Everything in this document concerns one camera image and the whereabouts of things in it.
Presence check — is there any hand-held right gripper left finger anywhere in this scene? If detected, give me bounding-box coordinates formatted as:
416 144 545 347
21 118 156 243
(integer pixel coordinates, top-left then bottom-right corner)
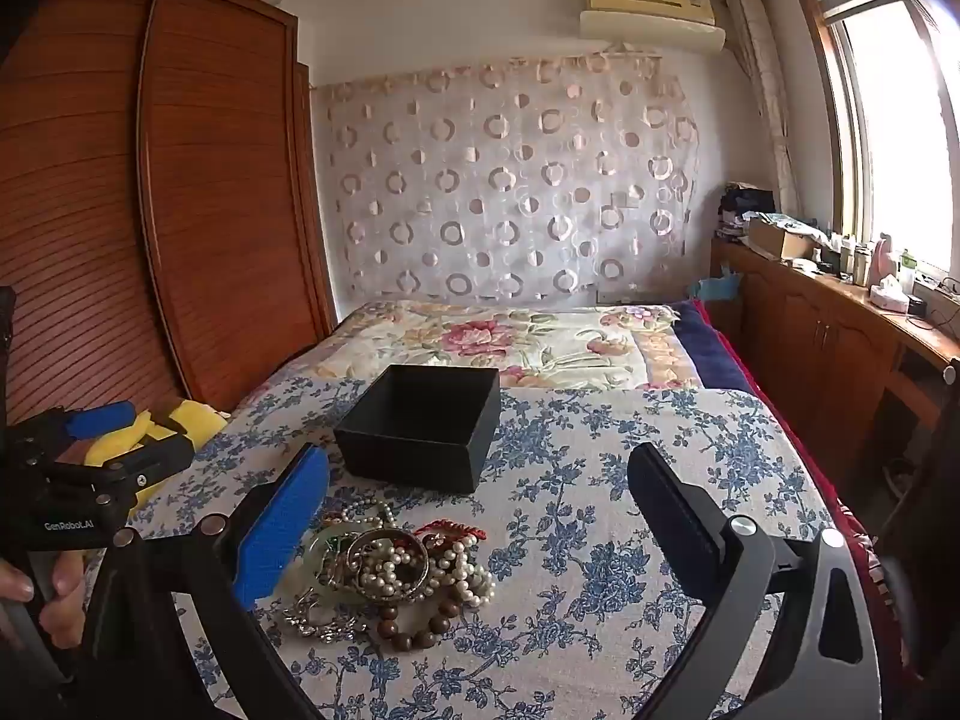
84 444 335 720

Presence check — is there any white pearl necklace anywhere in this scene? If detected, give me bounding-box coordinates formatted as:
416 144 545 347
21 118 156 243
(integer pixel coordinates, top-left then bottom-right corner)
352 529 496 607

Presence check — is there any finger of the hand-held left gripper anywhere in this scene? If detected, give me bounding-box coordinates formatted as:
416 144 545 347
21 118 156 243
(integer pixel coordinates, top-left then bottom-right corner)
11 401 137 466
45 441 178 500

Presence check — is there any pile of dark clothes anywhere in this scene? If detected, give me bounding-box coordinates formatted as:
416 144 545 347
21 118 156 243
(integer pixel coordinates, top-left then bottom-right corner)
716 181 777 241

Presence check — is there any pink floral quilt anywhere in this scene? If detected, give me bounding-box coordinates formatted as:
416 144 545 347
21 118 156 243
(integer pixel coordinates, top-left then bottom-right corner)
300 300 710 391

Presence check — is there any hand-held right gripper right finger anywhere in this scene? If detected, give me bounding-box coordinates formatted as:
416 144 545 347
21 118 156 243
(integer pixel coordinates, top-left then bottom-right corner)
627 442 880 720

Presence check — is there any circle-patterned sheer curtain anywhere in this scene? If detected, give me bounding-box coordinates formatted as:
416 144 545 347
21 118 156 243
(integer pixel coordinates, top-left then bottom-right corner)
311 51 702 308

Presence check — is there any person's left hand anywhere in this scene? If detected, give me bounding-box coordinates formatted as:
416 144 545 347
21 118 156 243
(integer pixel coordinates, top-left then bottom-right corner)
0 549 89 652

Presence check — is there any window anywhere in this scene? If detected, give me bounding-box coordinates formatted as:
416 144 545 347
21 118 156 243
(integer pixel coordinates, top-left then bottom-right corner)
795 0 960 278

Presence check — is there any wooden bead bracelet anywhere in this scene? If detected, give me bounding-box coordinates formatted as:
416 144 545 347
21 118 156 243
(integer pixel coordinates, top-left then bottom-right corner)
377 591 470 653

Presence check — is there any dark blue blanket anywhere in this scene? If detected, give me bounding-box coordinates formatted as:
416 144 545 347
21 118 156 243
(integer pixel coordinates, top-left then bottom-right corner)
671 300 758 395

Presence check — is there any wooden wardrobe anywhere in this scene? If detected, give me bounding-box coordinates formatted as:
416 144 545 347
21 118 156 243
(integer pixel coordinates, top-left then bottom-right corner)
0 0 337 451

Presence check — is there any cream air conditioner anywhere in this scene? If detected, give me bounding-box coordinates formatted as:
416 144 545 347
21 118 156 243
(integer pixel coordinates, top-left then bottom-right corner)
577 0 727 55

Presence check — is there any green jade bangle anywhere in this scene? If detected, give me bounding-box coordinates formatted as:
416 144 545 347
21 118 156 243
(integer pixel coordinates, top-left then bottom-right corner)
309 529 361 586

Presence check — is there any tissue box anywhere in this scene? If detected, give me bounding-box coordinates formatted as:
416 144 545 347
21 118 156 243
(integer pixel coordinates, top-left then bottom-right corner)
868 276 912 312

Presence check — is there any light blue cloth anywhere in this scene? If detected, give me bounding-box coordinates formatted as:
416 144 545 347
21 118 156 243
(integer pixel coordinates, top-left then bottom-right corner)
686 274 743 302

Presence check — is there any red string bracelet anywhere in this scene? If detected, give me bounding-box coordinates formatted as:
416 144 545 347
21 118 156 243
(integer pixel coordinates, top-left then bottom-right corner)
412 519 487 548

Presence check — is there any silver metal bangle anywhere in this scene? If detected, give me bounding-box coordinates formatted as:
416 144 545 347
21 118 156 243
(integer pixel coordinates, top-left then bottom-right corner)
346 529 430 602

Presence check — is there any white window curtain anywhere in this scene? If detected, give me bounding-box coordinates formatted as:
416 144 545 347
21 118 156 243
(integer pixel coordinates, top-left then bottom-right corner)
724 0 803 218

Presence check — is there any silver chain bracelet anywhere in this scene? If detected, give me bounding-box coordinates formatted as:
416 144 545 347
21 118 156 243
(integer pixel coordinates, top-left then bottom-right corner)
283 592 372 646

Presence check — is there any wooden sideboard cabinet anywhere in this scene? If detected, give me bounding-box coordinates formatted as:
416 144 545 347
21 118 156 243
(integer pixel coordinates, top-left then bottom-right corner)
709 236 960 496

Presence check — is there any red blanket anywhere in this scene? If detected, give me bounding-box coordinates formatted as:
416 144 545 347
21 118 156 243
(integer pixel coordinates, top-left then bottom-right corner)
694 300 893 691

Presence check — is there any yellow cloth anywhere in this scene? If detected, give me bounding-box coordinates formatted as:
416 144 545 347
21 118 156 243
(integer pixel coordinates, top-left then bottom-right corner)
82 399 230 518

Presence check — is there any black box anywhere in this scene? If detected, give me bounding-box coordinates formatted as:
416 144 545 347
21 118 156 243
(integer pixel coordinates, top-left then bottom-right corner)
332 364 502 496

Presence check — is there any row of bottles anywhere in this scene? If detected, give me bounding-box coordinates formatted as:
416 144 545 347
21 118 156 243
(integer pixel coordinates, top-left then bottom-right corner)
821 229 920 293

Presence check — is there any cardboard box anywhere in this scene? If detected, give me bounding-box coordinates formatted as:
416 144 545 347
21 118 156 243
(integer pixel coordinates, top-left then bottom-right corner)
746 214 822 262

